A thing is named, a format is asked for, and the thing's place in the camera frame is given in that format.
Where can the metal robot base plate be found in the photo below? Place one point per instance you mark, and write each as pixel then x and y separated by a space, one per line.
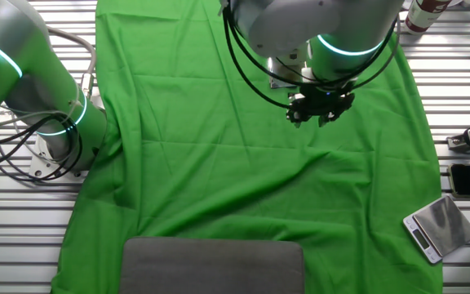
pixel 41 161

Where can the green cloth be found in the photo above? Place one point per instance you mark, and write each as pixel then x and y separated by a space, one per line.
pixel 178 163

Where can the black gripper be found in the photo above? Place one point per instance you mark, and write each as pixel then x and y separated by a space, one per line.
pixel 325 104

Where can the red and white bottle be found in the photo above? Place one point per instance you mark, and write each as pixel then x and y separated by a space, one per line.
pixel 422 16

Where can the silver digital kitchen scale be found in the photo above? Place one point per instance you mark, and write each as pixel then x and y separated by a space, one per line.
pixel 443 224

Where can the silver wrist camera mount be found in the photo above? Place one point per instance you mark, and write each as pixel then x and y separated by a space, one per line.
pixel 306 74

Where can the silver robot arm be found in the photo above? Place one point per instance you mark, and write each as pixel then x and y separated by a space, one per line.
pixel 341 24

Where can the grey flat pad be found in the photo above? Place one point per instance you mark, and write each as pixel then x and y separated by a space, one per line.
pixel 210 265

